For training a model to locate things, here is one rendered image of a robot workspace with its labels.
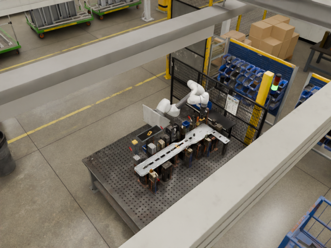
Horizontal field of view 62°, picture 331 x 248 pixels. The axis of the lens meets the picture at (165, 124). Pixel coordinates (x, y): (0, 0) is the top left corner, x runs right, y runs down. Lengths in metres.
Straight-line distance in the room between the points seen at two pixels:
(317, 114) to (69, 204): 4.25
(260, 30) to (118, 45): 6.78
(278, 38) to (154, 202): 5.74
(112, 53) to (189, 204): 0.75
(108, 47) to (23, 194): 4.17
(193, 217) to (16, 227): 4.37
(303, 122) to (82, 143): 4.99
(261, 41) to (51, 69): 7.09
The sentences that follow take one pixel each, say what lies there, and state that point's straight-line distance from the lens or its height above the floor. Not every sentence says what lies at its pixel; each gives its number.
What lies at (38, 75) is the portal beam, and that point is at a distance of 1.04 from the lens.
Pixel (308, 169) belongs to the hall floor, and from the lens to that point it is 5.61.
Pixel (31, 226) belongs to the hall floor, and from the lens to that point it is 4.72.
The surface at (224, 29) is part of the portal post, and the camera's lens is 8.09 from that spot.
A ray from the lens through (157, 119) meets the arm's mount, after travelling 4.43.
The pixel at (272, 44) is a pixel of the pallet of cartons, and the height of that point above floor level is 0.75.
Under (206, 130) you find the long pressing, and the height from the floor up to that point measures 1.00.
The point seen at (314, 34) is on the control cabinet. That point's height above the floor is 0.32.
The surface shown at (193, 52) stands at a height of 1.05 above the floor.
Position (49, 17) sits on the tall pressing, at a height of 0.50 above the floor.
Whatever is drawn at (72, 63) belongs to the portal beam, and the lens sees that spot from 1.07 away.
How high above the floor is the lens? 3.84
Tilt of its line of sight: 42 degrees down
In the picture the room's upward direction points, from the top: 2 degrees clockwise
